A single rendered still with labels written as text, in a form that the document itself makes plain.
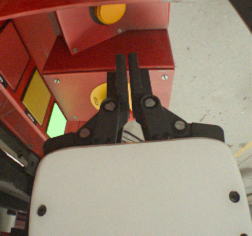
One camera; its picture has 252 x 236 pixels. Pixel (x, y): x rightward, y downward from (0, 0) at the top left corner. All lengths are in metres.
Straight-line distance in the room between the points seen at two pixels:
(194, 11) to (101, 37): 0.87
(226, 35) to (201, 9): 0.23
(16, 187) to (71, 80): 0.29
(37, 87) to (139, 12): 0.15
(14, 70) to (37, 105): 0.05
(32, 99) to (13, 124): 0.23
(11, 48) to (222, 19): 1.07
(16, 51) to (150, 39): 0.16
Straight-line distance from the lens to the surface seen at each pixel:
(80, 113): 0.30
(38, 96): 0.23
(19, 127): 0.46
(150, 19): 0.27
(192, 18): 1.11
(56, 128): 0.27
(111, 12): 0.24
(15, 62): 0.20
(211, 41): 1.23
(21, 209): 0.63
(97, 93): 0.25
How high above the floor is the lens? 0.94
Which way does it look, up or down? 35 degrees down
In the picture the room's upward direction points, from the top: 177 degrees counter-clockwise
